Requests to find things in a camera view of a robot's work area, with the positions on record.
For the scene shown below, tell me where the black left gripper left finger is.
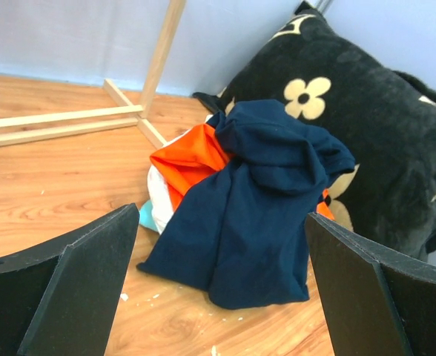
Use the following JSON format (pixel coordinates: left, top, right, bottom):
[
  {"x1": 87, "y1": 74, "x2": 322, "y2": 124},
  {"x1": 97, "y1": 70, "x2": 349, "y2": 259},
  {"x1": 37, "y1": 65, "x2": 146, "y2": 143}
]
[{"x1": 0, "y1": 204, "x2": 139, "y2": 355}]

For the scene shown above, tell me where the navy blue t shirt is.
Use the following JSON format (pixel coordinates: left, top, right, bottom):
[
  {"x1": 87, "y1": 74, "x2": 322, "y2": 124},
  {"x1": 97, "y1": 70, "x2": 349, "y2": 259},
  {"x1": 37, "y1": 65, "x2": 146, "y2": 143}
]
[{"x1": 138, "y1": 99, "x2": 355, "y2": 309}]

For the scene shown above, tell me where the wooden clothes rack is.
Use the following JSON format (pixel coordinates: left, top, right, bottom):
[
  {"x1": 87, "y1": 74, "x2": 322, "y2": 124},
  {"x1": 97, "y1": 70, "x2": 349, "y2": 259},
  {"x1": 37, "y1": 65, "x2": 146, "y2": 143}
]
[{"x1": 0, "y1": 0, "x2": 188, "y2": 151}]

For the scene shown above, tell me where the black floral blanket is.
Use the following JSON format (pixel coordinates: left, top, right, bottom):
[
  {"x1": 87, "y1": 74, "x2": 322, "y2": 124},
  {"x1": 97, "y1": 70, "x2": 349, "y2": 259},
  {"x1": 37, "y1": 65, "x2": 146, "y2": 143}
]
[{"x1": 195, "y1": 1, "x2": 436, "y2": 261}]

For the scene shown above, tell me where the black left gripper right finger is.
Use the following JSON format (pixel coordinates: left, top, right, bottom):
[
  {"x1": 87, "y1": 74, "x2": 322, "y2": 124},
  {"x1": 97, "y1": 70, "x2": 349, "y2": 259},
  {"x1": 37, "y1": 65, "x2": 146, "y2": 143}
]
[{"x1": 305, "y1": 213, "x2": 436, "y2": 356}]

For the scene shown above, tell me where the metal corner post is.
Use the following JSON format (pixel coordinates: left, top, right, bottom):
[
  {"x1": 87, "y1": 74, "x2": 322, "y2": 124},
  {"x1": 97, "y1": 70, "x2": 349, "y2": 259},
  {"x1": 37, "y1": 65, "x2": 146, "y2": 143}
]
[{"x1": 315, "y1": 0, "x2": 333, "y2": 13}]

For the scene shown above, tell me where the teal t shirt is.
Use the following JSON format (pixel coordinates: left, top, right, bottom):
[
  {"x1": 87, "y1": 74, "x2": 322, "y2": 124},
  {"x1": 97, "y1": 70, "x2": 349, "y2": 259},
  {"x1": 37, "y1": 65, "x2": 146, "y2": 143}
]
[{"x1": 139, "y1": 200, "x2": 156, "y2": 231}]

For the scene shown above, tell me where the orange t shirt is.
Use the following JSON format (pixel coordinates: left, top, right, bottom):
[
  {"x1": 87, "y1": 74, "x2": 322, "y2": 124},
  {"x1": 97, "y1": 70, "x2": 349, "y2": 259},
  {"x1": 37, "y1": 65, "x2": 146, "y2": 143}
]
[{"x1": 149, "y1": 123, "x2": 336, "y2": 220}]

